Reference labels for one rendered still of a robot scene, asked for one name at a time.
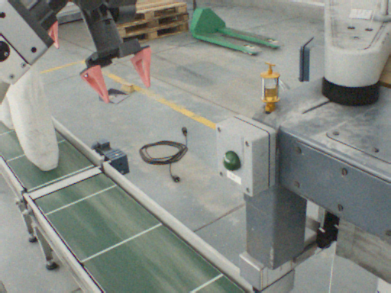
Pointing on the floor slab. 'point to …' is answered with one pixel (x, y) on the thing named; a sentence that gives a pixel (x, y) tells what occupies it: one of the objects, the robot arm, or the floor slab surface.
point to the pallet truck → (212, 25)
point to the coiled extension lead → (166, 156)
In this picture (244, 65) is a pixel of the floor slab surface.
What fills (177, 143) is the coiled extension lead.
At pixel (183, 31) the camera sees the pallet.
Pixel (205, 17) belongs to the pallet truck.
